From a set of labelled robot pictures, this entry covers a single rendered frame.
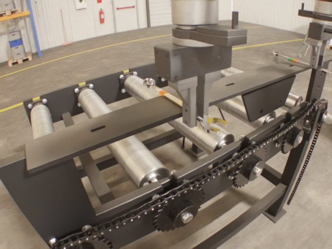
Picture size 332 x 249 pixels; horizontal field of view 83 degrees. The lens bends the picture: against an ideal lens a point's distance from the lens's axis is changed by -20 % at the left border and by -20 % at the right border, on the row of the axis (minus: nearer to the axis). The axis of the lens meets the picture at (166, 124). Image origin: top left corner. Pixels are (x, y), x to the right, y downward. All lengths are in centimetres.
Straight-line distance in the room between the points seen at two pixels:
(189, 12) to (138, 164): 51
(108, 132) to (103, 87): 105
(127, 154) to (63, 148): 41
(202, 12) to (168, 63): 9
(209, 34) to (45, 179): 38
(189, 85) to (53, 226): 43
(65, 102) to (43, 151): 102
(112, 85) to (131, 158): 79
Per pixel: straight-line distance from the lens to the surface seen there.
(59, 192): 49
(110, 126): 42
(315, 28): 79
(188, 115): 41
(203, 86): 40
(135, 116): 43
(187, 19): 34
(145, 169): 69
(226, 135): 83
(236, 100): 111
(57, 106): 141
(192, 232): 161
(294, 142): 98
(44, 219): 54
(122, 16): 1007
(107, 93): 147
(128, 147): 78
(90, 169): 94
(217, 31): 30
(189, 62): 35
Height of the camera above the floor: 138
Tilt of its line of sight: 32 degrees down
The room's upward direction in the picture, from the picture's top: 3 degrees counter-clockwise
